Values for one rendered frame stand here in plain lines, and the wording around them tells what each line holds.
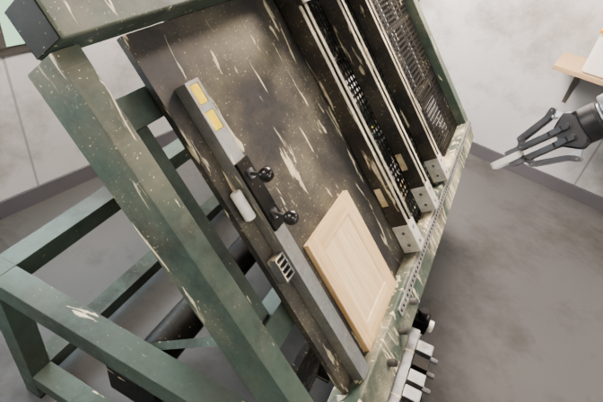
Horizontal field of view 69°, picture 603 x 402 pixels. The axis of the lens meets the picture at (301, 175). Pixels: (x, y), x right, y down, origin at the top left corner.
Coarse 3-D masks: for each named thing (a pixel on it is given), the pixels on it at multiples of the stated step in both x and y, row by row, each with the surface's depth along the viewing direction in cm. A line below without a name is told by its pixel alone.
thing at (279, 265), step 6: (276, 252) 115; (282, 252) 114; (270, 258) 114; (276, 258) 112; (282, 258) 114; (270, 264) 113; (276, 264) 112; (282, 264) 115; (288, 264) 115; (276, 270) 113; (282, 270) 112; (288, 270) 114; (276, 276) 114; (282, 276) 113; (288, 276) 115; (282, 282) 114
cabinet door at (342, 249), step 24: (336, 216) 140; (360, 216) 151; (312, 240) 127; (336, 240) 137; (360, 240) 148; (336, 264) 134; (360, 264) 144; (384, 264) 156; (336, 288) 130; (360, 288) 141; (384, 288) 152; (360, 312) 137; (384, 312) 148; (360, 336) 134
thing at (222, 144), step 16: (192, 80) 103; (192, 96) 102; (208, 96) 106; (192, 112) 104; (208, 128) 104; (224, 128) 107; (208, 144) 107; (224, 144) 106; (224, 160) 107; (256, 208) 111; (272, 240) 114; (288, 240) 116; (288, 256) 114; (304, 272) 118; (304, 288) 118; (320, 288) 121; (320, 304) 119; (320, 320) 121; (336, 320) 123; (336, 336) 122; (336, 352) 125; (352, 352) 125; (352, 368) 126; (368, 368) 129
